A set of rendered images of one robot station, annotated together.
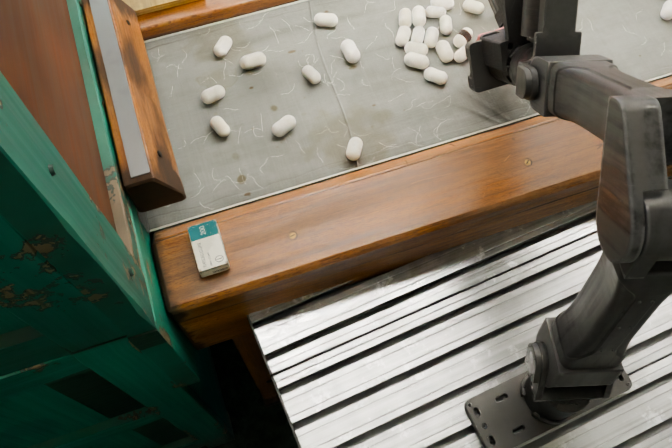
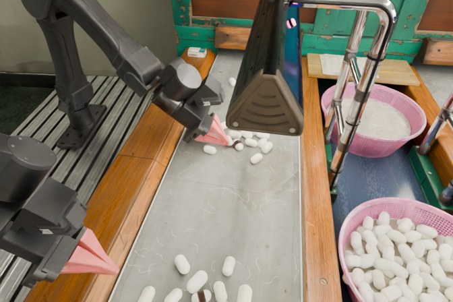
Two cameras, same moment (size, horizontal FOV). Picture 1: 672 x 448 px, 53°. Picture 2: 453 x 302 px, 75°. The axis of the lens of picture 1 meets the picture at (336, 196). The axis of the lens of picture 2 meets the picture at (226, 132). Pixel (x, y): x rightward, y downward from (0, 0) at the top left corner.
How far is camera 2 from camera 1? 1.13 m
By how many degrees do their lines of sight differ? 65
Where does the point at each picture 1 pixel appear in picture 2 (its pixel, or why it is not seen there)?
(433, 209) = not seen: hidden behind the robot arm
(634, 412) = (50, 143)
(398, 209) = not seen: hidden behind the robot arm
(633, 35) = (183, 230)
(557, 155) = (144, 137)
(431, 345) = (131, 108)
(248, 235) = (195, 61)
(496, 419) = (93, 108)
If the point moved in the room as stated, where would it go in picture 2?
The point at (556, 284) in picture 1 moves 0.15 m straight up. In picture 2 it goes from (110, 147) to (94, 104)
